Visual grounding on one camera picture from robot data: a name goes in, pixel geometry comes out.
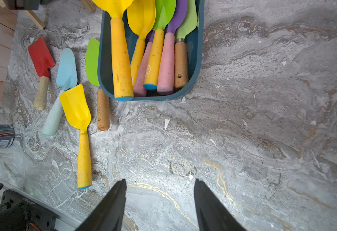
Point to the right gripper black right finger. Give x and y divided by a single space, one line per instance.
211 213

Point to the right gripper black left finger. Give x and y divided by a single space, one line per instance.
108 215

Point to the purple trowel with pink handle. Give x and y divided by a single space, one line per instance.
138 89

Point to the yellow plastic scoop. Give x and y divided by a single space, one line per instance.
78 115
141 19
122 78

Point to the purple shovel with pink handle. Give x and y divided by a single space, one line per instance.
166 73

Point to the light green shovel wooden handle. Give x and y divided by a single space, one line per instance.
181 64

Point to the teal plastic storage box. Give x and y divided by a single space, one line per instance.
194 44

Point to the green trowel with yellow handle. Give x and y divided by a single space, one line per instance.
164 12

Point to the red shovel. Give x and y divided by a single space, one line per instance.
43 61

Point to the grey blue trowel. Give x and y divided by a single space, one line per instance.
66 79

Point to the wooden easel stand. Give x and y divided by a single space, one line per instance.
27 7

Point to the green trowel with wooden handle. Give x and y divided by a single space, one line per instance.
91 62

